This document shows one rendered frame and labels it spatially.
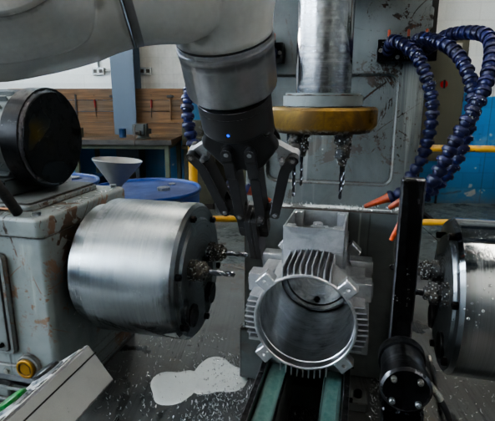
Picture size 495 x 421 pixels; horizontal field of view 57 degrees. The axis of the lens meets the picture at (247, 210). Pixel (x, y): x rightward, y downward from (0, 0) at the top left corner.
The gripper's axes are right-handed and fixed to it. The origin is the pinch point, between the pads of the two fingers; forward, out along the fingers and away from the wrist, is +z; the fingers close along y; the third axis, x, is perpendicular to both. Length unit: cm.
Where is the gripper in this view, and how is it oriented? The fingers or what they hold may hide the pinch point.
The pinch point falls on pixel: (255, 233)
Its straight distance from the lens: 59.2
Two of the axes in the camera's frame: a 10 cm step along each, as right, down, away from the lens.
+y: -9.7, -0.6, 2.4
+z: 1.2, 7.2, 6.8
